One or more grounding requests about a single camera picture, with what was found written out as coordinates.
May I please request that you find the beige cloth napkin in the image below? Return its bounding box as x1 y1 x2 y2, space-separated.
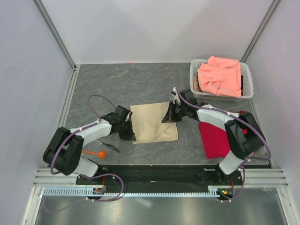
130 102 178 144

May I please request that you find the white slotted cable duct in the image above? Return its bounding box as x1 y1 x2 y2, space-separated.
43 186 228 197

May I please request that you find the orange plastic spoon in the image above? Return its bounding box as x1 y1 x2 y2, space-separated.
82 150 107 159

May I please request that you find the dark cloth in basket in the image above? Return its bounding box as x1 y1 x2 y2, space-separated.
240 75 244 96

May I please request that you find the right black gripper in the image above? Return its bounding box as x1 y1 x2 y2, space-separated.
162 101 187 123

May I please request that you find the salmon pink cloth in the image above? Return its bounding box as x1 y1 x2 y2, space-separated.
197 56 241 98

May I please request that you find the red cloth napkin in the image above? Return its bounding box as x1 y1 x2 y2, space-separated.
198 111 258 160

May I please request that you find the white plastic basket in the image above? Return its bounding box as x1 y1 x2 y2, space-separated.
190 56 254 102

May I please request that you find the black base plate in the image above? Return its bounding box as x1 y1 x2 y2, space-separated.
76 165 246 201

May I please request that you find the black knife clear handle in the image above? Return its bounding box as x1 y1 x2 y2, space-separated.
95 140 120 153

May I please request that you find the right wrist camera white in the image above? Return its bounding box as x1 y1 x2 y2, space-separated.
171 87 181 105

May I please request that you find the patterned cloth in basket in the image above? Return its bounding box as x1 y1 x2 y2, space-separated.
193 75 202 92

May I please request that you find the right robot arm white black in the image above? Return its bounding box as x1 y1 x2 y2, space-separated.
162 88 267 185

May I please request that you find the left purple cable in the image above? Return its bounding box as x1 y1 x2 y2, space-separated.
42 94 124 213

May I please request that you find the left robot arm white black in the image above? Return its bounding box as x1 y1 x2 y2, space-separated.
43 105 136 184

